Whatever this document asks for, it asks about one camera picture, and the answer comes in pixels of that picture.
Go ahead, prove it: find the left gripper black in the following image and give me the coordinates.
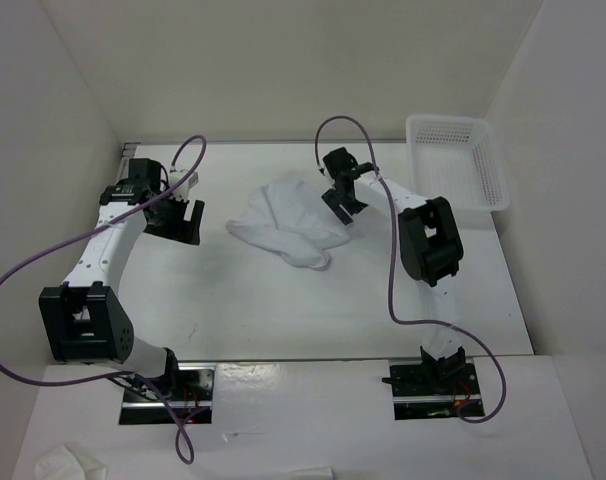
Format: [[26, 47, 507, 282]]
[[143, 191, 204, 245]]

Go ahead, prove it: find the white skirt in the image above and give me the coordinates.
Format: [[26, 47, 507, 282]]
[[226, 173, 351, 270]]

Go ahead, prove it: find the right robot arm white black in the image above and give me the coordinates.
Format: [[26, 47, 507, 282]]
[[319, 147, 466, 393]]

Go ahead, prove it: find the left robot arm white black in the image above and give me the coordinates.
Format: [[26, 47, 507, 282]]
[[38, 158, 204, 400]]

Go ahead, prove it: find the white perforated plastic basket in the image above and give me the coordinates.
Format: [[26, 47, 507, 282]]
[[406, 114, 510, 212]]

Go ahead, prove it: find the crumpled white tissue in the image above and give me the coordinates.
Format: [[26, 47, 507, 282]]
[[34, 444, 108, 480]]

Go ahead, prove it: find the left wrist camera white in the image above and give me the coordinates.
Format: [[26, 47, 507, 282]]
[[168, 169, 199, 202]]

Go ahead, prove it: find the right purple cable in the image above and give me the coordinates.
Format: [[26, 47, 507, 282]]
[[314, 115, 507, 424]]

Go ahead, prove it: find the purple cable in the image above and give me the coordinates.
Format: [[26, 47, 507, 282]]
[[0, 134, 208, 464], [314, 115, 507, 424]]

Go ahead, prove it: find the aluminium table edge rail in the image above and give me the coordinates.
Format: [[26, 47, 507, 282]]
[[62, 141, 139, 363]]

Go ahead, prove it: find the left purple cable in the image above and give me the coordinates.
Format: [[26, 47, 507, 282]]
[[0, 134, 208, 464]]

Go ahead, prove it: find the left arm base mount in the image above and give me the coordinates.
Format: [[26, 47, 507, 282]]
[[115, 366, 215, 426]]

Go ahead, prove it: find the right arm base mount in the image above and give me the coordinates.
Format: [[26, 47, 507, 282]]
[[381, 361, 485, 421]]

